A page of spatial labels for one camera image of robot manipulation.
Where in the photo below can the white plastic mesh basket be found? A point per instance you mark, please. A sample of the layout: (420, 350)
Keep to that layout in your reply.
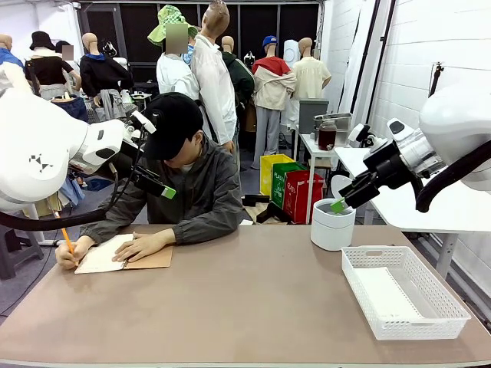
(433, 326)

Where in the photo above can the white desk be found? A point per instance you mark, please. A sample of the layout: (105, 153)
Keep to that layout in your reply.
(422, 223)

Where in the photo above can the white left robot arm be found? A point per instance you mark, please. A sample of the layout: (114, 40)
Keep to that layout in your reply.
(38, 145)

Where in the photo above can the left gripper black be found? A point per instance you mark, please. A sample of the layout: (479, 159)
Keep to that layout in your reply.
(128, 161)

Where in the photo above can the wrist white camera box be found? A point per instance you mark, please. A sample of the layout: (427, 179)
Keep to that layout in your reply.
(354, 132)
(144, 120)

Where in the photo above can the black tripod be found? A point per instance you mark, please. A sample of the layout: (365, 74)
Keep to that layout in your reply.
(436, 80)

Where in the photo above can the grey stool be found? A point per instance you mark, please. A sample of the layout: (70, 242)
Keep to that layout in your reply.
(23, 251)

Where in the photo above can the tall mannequin white coat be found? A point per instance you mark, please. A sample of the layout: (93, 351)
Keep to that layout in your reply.
(213, 84)

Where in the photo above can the mannequin black top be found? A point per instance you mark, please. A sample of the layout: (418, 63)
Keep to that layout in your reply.
(48, 71)

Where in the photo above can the person's left forearm grey sleeve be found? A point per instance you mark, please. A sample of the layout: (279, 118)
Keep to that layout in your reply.
(207, 226)

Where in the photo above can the white torn notebook sheet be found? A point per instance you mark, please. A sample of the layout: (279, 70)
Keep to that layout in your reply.
(379, 291)

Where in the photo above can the person's left hand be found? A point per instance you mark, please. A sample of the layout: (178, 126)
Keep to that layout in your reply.
(144, 247)

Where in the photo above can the person's head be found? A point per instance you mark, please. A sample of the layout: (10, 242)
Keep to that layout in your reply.
(192, 147)

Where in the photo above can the person's grey jacket torso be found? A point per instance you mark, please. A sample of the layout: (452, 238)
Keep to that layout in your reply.
(215, 180)

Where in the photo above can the black baseball cap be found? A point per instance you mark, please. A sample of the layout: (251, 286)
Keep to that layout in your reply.
(172, 122)

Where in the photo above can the white oval appliance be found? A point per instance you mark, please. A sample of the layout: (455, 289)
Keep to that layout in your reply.
(290, 53)

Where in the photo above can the green checked bucket hat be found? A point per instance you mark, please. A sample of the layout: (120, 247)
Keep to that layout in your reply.
(161, 27)

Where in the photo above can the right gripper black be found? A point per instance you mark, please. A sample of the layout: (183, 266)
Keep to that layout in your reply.
(383, 168)

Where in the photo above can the small white side table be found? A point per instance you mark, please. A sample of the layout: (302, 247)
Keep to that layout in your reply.
(311, 147)

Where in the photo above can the mannequin blue white top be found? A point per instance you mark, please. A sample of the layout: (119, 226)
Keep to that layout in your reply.
(5, 57)

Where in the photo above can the mannequin black hoodie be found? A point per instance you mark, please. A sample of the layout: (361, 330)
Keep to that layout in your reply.
(101, 74)

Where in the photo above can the white round trash can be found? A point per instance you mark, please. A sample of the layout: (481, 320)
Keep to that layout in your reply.
(331, 230)

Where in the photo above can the mannequin cream shirt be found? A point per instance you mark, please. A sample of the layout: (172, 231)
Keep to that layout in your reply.
(310, 78)

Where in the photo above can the spiral notebook brown cover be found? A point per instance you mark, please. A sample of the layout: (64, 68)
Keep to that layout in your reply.
(153, 260)

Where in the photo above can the person's right hand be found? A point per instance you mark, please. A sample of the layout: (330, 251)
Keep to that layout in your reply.
(73, 253)

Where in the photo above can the glass jar dark liquid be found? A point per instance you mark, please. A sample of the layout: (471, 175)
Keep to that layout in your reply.
(327, 138)

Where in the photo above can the blue jeans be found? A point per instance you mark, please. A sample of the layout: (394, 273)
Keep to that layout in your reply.
(74, 109)

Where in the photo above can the blue cap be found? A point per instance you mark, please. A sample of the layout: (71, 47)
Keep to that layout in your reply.
(269, 39)

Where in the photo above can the grey bin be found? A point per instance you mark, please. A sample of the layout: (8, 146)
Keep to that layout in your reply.
(312, 115)

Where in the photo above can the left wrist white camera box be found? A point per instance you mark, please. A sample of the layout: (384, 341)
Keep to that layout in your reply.
(144, 120)

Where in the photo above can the mannequin red beige jacket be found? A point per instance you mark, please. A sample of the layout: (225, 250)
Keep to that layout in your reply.
(272, 88)

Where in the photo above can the green recycling bin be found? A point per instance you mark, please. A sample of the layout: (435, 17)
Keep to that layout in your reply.
(280, 184)

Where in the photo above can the red recycling bin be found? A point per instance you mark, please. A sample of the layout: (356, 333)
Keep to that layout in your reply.
(299, 195)

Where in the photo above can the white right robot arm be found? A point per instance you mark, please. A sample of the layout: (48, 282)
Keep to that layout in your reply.
(460, 122)

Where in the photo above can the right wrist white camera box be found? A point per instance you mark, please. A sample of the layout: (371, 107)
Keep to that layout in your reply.
(354, 132)

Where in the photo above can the metal container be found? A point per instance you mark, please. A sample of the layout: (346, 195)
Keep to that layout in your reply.
(341, 117)

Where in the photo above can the black bucket hat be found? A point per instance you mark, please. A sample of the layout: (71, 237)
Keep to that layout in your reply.
(41, 40)

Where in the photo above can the yellow pencil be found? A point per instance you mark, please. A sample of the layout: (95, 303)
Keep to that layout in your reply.
(67, 240)

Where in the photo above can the black floor stand pieces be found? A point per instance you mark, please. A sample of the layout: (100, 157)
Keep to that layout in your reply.
(272, 212)

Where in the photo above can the mannequin dark green jacket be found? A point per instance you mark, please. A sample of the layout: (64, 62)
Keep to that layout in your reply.
(241, 76)

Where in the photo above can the mannequin white shirt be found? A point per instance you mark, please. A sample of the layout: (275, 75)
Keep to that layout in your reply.
(174, 76)

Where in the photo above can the yellow recycling bin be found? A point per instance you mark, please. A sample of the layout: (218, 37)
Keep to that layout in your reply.
(268, 172)

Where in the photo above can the person's right forearm grey sleeve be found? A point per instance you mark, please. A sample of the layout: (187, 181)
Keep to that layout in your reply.
(115, 222)

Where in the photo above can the pile of clothes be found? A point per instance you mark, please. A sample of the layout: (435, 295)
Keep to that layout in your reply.
(73, 191)

